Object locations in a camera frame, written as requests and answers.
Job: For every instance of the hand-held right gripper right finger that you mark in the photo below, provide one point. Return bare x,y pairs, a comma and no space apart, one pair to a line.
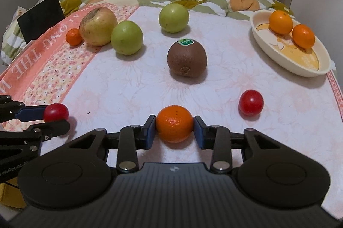
198,134

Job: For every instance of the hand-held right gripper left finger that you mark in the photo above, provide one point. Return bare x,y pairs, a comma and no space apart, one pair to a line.
150,134

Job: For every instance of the large orange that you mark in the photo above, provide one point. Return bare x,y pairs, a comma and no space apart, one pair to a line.
280,22

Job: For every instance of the smooth orange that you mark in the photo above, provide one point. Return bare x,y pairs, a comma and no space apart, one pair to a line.
303,36

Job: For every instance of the yellow cloth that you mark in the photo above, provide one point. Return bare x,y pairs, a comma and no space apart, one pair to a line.
9,194

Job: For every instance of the yellow-red apple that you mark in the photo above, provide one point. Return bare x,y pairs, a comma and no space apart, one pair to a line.
98,26

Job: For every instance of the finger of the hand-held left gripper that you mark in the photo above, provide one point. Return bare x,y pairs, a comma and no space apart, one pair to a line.
51,129
32,113

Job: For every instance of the black tablet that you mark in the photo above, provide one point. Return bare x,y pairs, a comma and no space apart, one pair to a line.
41,17

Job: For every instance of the green apple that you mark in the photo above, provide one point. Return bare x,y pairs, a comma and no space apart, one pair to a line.
173,18
126,37

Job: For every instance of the red cherry tomato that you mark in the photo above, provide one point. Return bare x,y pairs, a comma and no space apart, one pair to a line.
251,103
55,112

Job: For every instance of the cream oval bowl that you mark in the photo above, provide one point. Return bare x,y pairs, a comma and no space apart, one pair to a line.
305,62

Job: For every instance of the small tangerine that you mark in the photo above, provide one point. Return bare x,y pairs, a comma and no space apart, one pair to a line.
73,37

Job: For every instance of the brown kiwi with green sticker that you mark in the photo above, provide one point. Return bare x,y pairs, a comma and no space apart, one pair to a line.
187,58

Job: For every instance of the bumpy mandarin orange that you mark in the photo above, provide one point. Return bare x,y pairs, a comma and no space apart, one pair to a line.
174,123

